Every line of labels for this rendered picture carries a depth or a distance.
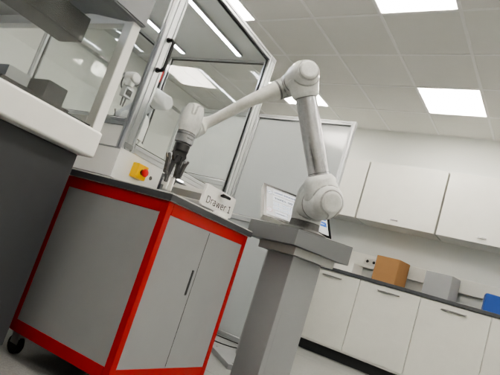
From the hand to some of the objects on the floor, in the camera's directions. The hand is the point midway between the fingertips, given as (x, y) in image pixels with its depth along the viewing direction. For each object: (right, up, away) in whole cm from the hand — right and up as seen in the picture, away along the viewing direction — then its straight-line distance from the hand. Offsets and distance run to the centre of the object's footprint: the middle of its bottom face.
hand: (168, 183), depth 227 cm
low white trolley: (-22, -79, -32) cm, 88 cm away
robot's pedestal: (+40, -105, +3) cm, 112 cm away
